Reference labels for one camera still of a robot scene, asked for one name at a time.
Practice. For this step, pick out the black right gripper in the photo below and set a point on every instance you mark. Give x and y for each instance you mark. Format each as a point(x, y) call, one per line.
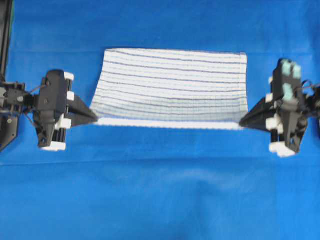
point(281, 112)

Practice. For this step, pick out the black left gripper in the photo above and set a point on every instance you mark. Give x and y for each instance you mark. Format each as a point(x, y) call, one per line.
point(58, 109)

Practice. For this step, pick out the white blue striped towel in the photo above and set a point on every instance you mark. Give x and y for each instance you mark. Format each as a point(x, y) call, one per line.
point(170, 88)

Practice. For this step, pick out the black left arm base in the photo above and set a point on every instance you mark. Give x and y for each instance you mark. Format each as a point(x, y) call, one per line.
point(9, 124)

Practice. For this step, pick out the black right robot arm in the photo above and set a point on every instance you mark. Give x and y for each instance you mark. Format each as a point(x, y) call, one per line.
point(311, 94)

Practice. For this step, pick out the black table frame rail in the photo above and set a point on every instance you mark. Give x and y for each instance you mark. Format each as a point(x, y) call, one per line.
point(6, 19)

